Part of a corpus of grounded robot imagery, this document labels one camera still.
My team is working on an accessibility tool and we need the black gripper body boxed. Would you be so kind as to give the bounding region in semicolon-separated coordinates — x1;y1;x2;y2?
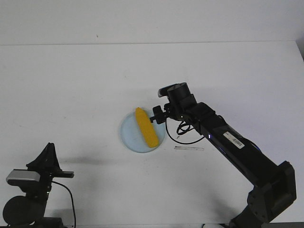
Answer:
40;171;74;192
164;101;181;120

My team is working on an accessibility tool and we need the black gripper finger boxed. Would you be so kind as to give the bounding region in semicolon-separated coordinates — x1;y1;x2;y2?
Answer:
26;142;62;172
150;105;166;124

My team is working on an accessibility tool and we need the yellow corn cob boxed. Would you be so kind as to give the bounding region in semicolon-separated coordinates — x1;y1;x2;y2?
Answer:
135;107;159;148

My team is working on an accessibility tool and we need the light blue round plate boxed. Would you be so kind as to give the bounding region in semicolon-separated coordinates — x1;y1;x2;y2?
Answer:
119;111;167;153

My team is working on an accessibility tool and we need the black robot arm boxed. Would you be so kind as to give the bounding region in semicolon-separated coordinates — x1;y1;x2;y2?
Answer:
150;82;296;228
2;142;76;228

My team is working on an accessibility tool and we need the horizontal clear tape strip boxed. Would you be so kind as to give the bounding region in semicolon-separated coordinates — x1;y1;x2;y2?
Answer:
174;146;204;151

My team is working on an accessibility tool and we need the left black cable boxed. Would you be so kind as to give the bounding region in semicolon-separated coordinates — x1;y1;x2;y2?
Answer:
51;180;76;228

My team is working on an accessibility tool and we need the black cable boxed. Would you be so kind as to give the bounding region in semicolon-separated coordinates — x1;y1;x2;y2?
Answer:
51;180;76;228
165;117;205;145

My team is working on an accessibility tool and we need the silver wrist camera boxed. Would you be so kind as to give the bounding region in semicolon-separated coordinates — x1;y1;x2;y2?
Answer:
158;84;176;97
6;169;40;186

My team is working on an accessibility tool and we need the right black cable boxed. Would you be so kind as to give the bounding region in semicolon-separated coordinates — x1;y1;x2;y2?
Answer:
165;117;205;145

